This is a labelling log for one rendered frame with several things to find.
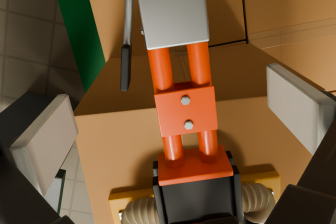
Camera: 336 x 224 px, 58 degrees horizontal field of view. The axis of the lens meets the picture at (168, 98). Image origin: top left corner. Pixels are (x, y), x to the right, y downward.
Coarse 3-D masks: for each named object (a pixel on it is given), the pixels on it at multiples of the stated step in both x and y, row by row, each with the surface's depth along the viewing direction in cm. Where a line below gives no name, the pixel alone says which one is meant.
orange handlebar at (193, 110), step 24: (168, 48) 31; (192, 48) 30; (168, 72) 31; (192, 72) 31; (168, 96) 31; (192, 96) 31; (168, 120) 32; (192, 120) 32; (216, 120) 32; (168, 144) 33; (216, 144) 34
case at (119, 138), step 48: (240, 48) 79; (96, 96) 54; (144, 96) 52; (240, 96) 47; (96, 144) 49; (144, 144) 49; (192, 144) 49; (240, 144) 49; (288, 144) 50; (96, 192) 52
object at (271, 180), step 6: (246, 174) 51; (252, 174) 51; (258, 174) 51; (264, 174) 50; (270, 174) 50; (276, 174) 50; (240, 180) 50; (246, 180) 50; (252, 180) 50; (258, 180) 50; (264, 180) 50; (270, 180) 50; (276, 180) 50; (270, 186) 50; (276, 186) 50; (276, 192) 51; (276, 198) 51; (240, 222) 52; (246, 222) 52; (252, 222) 52
